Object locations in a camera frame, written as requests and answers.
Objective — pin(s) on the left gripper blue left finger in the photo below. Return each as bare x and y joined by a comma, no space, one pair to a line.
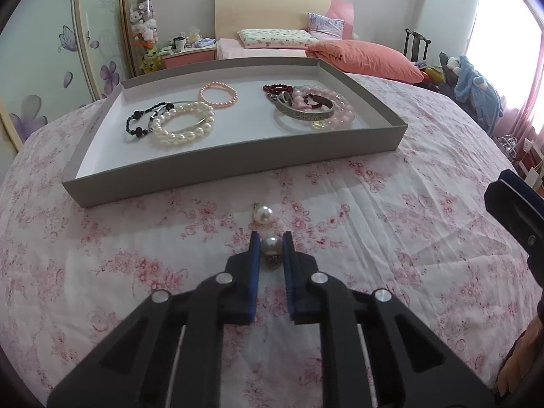
167,352

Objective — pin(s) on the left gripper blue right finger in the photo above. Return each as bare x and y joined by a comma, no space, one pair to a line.
375,352

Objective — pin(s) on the pearl earring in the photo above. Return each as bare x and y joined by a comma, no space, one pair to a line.
262,214
271,249

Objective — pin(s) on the silver cuff bangle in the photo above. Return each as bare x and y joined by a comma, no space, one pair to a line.
306,108

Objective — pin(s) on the right hand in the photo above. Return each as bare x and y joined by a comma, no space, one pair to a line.
521,360

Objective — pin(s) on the pink curtain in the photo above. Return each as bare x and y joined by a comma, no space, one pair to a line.
506,45

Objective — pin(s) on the floral bedspread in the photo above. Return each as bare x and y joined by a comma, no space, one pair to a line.
412,221

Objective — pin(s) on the blue plush robe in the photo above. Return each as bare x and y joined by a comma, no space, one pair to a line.
473,88

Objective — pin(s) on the dark wooden chair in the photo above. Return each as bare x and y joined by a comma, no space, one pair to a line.
416,46

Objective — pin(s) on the folded salmon quilt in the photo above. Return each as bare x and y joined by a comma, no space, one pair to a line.
364,58

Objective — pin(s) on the grey cardboard tray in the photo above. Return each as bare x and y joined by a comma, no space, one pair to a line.
252,135

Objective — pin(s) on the purple patterned pillow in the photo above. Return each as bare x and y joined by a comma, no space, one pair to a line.
323,28

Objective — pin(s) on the pink nightstand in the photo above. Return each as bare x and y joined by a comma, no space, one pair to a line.
190,56

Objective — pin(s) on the white mug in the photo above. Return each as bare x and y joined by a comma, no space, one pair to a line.
179,44

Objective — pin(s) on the pink bed sheet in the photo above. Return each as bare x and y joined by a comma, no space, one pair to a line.
233,49

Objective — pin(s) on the floral pillow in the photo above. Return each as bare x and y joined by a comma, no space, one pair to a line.
275,39

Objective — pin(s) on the sliding wardrobe with flowers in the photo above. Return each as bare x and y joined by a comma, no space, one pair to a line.
57,56

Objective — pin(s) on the plush toy display tube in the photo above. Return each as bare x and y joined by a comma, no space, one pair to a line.
143,36

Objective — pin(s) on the beige pink headboard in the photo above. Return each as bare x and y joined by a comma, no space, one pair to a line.
232,16

